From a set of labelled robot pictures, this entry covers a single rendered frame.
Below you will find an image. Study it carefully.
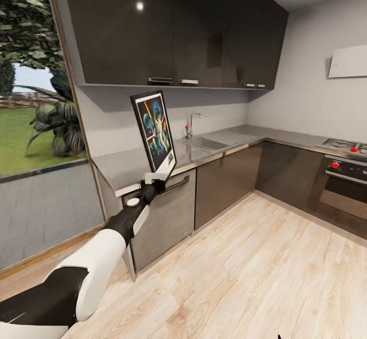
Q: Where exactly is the poster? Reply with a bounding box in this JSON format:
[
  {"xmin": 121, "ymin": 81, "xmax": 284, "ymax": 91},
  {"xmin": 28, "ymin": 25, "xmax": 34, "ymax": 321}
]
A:
[{"xmin": 130, "ymin": 90, "xmax": 177, "ymax": 184}]

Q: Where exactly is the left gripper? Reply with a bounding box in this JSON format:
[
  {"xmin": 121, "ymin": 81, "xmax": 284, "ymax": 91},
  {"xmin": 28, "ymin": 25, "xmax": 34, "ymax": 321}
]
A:
[{"xmin": 140, "ymin": 179, "xmax": 166, "ymax": 198}]

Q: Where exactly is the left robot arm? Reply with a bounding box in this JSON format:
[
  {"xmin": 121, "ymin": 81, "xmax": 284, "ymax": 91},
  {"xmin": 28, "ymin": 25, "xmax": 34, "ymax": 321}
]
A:
[{"xmin": 0, "ymin": 172, "xmax": 168, "ymax": 339}]

